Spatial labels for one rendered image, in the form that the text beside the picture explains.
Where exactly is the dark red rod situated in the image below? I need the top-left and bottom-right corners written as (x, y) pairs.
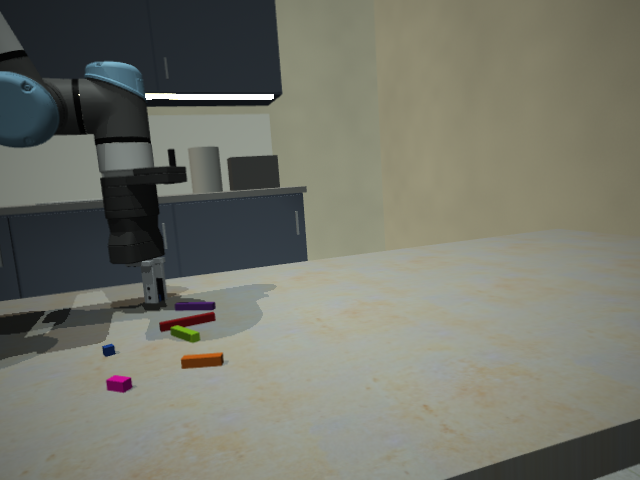
top-left (159, 312), bottom-right (215, 332)

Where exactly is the lime green rod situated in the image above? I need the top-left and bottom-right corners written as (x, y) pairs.
top-left (170, 325), bottom-right (200, 343)

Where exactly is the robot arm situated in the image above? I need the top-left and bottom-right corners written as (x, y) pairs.
top-left (0, 12), bottom-right (151, 148)

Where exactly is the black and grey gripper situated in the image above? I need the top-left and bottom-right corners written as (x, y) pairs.
top-left (96, 143), bottom-right (187, 304)

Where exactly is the purple rod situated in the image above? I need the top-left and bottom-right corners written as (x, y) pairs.
top-left (175, 302), bottom-right (216, 311)

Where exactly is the small magenta block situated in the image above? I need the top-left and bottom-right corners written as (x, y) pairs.
top-left (106, 375), bottom-right (132, 393)

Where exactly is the orange rod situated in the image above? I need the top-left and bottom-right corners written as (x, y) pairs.
top-left (181, 353), bottom-right (224, 369)

